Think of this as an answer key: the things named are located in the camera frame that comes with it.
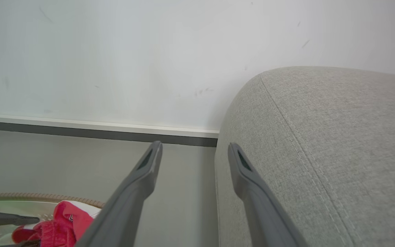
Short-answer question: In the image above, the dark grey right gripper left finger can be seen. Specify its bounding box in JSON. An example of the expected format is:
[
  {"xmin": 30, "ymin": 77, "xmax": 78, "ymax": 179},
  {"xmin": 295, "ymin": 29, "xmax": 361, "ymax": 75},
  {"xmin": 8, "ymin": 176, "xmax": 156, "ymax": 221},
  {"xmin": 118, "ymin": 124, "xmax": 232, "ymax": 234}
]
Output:
[{"xmin": 76, "ymin": 141, "xmax": 163, "ymax": 247}]

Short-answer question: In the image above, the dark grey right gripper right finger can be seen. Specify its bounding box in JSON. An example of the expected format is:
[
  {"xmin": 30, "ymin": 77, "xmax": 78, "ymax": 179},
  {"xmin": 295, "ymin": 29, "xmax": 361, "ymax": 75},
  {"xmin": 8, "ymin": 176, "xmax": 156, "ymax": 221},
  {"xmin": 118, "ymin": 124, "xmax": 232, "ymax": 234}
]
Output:
[{"xmin": 227, "ymin": 142, "xmax": 308, "ymax": 247}]

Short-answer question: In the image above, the white basket with woven rim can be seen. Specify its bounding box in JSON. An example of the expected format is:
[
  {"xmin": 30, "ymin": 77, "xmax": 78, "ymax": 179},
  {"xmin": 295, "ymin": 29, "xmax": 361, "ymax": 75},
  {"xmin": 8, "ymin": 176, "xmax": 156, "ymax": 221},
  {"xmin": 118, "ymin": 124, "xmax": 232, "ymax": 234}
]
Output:
[{"xmin": 0, "ymin": 192, "xmax": 106, "ymax": 247}]

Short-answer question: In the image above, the red clothing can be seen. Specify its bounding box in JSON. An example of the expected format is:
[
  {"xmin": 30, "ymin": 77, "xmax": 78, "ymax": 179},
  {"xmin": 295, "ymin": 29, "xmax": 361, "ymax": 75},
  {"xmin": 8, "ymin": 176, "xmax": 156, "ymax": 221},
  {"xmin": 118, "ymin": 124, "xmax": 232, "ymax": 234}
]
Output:
[{"xmin": 11, "ymin": 201, "xmax": 95, "ymax": 247}]

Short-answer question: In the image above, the light grey fabric sofa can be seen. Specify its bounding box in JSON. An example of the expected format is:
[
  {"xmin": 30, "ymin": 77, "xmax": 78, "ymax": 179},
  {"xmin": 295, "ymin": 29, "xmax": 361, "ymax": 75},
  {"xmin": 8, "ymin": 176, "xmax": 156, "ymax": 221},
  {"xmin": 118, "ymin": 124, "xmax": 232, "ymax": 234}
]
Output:
[{"xmin": 214, "ymin": 66, "xmax": 395, "ymax": 247}]

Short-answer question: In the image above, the white and grey baseboard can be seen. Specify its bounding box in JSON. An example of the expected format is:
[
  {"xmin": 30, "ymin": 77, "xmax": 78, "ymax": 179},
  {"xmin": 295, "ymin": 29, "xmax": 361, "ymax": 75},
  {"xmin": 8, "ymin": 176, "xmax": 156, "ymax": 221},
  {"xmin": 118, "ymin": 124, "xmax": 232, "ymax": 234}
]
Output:
[{"xmin": 0, "ymin": 113, "xmax": 220, "ymax": 148}]

